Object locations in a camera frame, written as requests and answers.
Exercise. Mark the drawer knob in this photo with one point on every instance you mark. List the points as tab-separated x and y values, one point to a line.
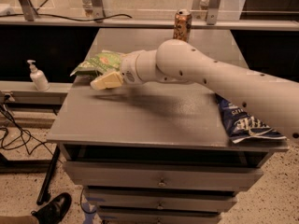
161	183
160	206

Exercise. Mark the blue salt vinegar chip bag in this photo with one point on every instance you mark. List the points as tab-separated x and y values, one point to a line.
241	126

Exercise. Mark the black leather shoe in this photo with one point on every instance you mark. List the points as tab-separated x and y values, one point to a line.
54	211

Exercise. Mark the white pump sanitizer bottle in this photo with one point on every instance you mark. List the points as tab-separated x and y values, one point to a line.
38	77

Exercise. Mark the top drawer knob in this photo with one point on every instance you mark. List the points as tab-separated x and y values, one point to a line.
161	183

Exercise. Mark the black metal stand leg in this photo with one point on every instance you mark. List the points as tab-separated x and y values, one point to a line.
44	195

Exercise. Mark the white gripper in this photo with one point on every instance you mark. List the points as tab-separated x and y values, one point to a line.
130	69

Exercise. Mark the orange soda can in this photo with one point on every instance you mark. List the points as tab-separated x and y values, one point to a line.
183	25

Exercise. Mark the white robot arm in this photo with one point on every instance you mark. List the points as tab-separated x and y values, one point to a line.
273	100

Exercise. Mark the grey drawer cabinet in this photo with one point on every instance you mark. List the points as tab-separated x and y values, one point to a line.
120	143

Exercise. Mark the green jalapeno chip bag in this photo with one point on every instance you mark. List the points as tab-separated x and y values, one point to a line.
99	64

